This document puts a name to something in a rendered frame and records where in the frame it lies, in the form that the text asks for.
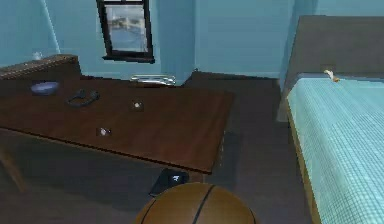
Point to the dark brown dresser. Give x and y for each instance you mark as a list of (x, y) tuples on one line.
[(40, 66)]

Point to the small clear glass object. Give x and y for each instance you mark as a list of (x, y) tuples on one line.
[(37, 55)]

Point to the small white round object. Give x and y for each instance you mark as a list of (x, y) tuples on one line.
[(137, 105)]

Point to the blue bowl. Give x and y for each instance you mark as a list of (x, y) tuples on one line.
[(44, 88)]

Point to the small pale pink object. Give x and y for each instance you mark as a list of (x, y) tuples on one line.
[(103, 132)]

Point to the bed with turquoise cover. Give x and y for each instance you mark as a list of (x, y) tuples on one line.
[(340, 133)]

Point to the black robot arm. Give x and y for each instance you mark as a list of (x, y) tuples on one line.
[(168, 181)]

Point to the small tan plush toy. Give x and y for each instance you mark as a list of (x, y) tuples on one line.
[(332, 76)]

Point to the black framed window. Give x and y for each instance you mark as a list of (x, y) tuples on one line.
[(126, 30)]

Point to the dark brown wooden table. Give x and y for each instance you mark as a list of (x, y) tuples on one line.
[(133, 126)]

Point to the orange basketball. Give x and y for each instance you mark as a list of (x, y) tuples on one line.
[(186, 206)]

